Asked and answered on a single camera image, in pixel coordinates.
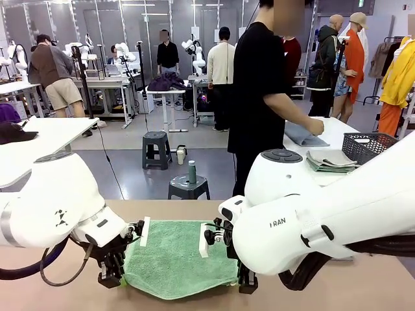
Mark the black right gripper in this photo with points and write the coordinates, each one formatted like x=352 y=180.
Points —
x=248 y=275

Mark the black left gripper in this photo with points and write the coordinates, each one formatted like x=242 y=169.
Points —
x=108 y=254

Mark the green terry towel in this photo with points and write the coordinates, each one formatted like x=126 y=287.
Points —
x=175 y=259

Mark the beige towel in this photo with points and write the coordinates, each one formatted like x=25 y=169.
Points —
x=330 y=157

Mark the dark grey plastic basket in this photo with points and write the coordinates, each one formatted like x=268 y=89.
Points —
x=366 y=152

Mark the person's right forearm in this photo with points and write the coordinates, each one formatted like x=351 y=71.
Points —
x=288 y=111

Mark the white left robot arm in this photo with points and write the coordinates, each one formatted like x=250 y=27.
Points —
x=55 y=194

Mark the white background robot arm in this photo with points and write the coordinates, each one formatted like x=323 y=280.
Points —
x=124 y=53
x=197 y=63
x=19 y=60

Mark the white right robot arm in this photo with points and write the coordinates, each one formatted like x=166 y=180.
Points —
x=291 y=181

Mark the white table with basket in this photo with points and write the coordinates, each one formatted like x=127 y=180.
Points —
x=337 y=129

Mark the person's right hand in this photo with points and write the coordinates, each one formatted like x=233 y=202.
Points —
x=316 y=127

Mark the low grey plastic stool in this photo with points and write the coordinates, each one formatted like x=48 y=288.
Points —
x=181 y=186

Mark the green bottle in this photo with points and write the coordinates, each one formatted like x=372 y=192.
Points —
x=192 y=173

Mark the white tumbler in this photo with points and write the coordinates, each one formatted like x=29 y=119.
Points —
x=180 y=158

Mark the tall grey plastic stool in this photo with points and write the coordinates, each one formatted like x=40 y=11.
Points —
x=157 y=136

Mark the black cap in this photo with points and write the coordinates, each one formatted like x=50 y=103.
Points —
x=14 y=133

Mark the small white desk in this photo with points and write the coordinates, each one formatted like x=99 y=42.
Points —
x=167 y=110

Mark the white computer tower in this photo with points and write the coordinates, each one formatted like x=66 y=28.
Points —
x=146 y=102

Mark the long white desk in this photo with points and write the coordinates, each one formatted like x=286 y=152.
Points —
x=110 y=85

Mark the purple garment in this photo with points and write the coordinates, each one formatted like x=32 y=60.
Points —
x=8 y=113

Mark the black tripod stand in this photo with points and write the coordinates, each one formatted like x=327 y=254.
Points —
x=85 y=84

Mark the grey robot desk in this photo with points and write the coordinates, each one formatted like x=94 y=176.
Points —
x=194 y=97

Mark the purple clothes pile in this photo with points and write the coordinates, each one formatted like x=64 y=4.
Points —
x=165 y=82

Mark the person in black t-shirt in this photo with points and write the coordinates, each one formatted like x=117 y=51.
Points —
x=256 y=81

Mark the shoe rack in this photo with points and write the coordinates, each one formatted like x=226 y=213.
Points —
x=300 y=82

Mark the man in beige shorts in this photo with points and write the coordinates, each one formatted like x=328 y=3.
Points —
x=48 y=68

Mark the person in cream sweater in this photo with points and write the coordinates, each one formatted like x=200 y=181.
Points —
x=220 y=64

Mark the person in black shirt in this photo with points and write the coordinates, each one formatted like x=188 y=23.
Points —
x=167 y=55

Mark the person in red top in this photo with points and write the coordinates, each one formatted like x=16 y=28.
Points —
x=293 y=58

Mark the mannequin in dark hooded jacket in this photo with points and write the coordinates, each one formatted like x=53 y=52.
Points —
x=324 y=58

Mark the mannequin in orange with cap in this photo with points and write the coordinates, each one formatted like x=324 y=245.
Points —
x=355 y=58

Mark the mannequin in yellow clothes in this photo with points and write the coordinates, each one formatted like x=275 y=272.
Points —
x=398 y=77

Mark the brown hanging coat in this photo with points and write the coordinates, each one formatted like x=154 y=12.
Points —
x=379 y=61

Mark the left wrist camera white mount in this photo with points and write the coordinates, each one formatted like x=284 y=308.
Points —
x=146 y=231

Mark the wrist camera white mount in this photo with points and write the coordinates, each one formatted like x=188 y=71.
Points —
x=146 y=231
x=204 y=243

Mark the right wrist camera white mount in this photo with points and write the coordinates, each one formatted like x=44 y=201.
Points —
x=204 y=243

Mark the black camera tripod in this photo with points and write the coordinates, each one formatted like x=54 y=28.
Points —
x=338 y=64

